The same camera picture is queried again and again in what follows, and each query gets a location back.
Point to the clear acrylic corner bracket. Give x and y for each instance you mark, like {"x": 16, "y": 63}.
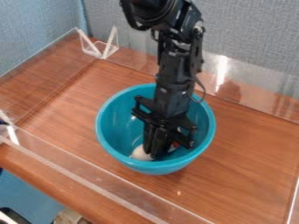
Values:
{"x": 99, "y": 49}

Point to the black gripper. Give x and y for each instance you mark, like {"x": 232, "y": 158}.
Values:
{"x": 163, "y": 113}

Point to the blue plastic bowl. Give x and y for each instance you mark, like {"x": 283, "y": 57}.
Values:
{"x": 119, "y": 132}

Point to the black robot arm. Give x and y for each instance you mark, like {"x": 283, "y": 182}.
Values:
{"x": 174, "y": 21}

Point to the white brown toy mushroom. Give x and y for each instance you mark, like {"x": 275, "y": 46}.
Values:
{"x": 142, "y": 156}

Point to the clear acrylic back panel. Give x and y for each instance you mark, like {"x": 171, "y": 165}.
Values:
{"x": 254, "y": 86}

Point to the clear acrylic front bracket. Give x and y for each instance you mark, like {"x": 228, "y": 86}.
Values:
{"x": 7, "y": 128}

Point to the clear acrylic front panel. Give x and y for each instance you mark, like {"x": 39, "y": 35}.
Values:
{"x": 102, "y": 182}

